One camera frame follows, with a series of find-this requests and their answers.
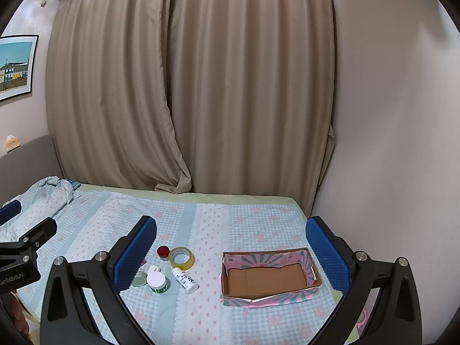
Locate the checked floral bed sheet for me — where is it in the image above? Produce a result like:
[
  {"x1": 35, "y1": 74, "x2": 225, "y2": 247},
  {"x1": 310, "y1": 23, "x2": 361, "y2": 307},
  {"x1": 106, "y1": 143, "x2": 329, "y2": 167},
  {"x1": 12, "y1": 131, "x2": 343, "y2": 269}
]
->
[{"x1": 0, "y1": 187, "x2": 346, "y2": 345}]

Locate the yellow tape roll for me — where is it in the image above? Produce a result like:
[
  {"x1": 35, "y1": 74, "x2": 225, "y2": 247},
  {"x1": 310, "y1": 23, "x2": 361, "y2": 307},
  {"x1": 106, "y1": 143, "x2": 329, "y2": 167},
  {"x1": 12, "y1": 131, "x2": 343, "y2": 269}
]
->
[{"x1": 168, "y1": 246, "x2": 195, "y2": 270}]

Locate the pink plastic object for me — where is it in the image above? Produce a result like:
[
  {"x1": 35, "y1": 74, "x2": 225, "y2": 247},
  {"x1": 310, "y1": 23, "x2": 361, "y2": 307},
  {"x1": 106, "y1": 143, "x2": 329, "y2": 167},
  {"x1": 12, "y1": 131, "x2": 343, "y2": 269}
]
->
[{"x1": 354, "y1": 307, "x2": 370, "y2": 329}]

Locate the beige curtain panel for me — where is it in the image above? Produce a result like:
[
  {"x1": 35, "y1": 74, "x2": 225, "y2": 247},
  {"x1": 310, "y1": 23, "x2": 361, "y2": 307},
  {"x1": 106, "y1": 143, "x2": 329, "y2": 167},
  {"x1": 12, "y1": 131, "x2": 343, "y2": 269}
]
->
[
  {"x1": 46, "y1": 0, "x2": 193, "y2": 193},
  {"x1": 166, "y1": 0, "x2": 338, "y2": 217}
]

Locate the person's left hand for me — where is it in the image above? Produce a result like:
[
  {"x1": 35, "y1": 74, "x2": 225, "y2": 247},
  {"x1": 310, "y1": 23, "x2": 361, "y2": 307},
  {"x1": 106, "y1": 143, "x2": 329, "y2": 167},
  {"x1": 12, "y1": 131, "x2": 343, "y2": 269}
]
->
[{"x1": 0, "y1": 287, "x2": 31, "y2": 336}]

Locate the crumpled light blue blanket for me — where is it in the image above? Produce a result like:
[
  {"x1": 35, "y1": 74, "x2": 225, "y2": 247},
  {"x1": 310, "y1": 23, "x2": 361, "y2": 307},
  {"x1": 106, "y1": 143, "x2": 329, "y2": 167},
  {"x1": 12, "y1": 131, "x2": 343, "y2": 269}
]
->
[{"x1": 0, "y1": 176, "x2": 81, "y2": 241}]

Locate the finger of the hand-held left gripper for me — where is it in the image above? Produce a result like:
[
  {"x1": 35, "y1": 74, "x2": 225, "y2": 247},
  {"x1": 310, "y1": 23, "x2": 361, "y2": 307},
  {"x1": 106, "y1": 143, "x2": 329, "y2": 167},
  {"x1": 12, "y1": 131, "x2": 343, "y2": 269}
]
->
[
  {"x1": 0, "y1": 200, "x2": 23, "y2": 226},
  {"x1": 16, "y1": 217, "x2": 58, "y2": 256}
]

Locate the cardboard box with pink lining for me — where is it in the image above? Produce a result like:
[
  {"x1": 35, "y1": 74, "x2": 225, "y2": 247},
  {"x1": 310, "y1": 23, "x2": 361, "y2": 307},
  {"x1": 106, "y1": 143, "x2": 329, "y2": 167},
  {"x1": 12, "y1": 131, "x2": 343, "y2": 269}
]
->
[{"x1": 219, "y1": 247, "x2": 322, "y2": 309}]

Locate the grey padded headboard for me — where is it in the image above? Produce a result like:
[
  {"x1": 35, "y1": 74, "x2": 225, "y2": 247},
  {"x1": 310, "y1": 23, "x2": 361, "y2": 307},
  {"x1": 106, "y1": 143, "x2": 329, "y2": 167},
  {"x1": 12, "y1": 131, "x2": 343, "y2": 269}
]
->
[{"x1": 0, "y1": 134, "x2": 65, "y2": 205}]

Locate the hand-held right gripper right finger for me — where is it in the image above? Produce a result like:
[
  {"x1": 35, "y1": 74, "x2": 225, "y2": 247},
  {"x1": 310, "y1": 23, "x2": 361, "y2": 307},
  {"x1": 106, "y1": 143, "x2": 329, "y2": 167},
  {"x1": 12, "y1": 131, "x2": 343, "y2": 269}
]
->
[{"x1": 305, "y1": 216, "x2": 423, "y2": 345}]

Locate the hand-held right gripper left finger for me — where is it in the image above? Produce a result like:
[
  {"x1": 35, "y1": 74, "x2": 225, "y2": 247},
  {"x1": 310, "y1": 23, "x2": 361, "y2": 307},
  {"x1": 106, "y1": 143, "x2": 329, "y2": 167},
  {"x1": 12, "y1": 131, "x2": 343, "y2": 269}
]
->
[{"x1": 39, "y1": 216, "x2": 159, "y2": 345}]

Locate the green jar with white lid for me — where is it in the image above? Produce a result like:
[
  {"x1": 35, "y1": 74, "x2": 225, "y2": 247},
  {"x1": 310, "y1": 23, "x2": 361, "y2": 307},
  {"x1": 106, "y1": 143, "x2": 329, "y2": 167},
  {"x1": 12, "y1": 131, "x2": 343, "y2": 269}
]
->
[{"x1": 146, "y1": 272, "x2": 169, "y2": 293}]

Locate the white printed bottle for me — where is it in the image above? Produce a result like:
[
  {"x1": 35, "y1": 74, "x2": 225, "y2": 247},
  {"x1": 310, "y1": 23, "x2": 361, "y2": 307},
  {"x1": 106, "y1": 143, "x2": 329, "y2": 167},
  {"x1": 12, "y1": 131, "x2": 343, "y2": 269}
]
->
[{"x1": 171, "y1": 267, "x2": 200, "y2": 294}]

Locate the wall poster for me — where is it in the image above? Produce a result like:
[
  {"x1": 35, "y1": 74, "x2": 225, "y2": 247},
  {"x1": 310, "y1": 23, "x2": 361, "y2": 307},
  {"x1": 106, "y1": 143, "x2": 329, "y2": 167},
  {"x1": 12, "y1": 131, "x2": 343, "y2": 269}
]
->
[{"x1": 0, "y1": 35, "x2": 39, "y2": 102}]

